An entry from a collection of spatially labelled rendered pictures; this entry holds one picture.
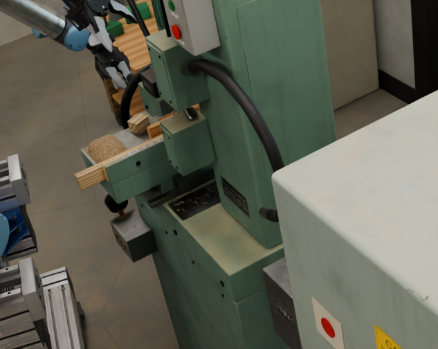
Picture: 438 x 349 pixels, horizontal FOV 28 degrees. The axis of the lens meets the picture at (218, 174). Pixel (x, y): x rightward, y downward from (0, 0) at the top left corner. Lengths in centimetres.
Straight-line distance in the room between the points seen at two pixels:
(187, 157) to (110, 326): 123
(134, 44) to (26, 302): 170
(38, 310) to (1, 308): 9
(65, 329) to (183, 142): 103
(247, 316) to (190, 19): 74
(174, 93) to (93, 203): 186
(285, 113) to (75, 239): 182
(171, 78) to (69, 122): 245
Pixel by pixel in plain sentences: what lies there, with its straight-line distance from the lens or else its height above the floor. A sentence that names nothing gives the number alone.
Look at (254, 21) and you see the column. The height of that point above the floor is 136.
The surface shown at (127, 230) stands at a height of 62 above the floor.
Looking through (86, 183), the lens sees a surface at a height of 91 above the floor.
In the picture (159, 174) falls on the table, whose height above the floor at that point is 87.
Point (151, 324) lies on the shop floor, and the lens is 304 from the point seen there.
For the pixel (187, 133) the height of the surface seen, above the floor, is 106.
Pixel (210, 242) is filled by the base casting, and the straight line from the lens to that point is 204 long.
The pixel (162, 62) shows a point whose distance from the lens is 180.
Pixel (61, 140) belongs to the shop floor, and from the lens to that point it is 412.
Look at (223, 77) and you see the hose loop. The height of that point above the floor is 129.
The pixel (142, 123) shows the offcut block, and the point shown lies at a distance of 229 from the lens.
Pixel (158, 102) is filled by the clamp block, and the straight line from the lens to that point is 230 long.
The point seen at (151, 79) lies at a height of 101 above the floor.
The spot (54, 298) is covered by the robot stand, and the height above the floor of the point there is 23.
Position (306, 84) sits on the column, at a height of 118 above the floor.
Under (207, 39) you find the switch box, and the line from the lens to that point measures 169.
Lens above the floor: 211
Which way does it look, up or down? 36 degrees down
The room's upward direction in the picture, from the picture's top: 13 degrees counter-clockwise
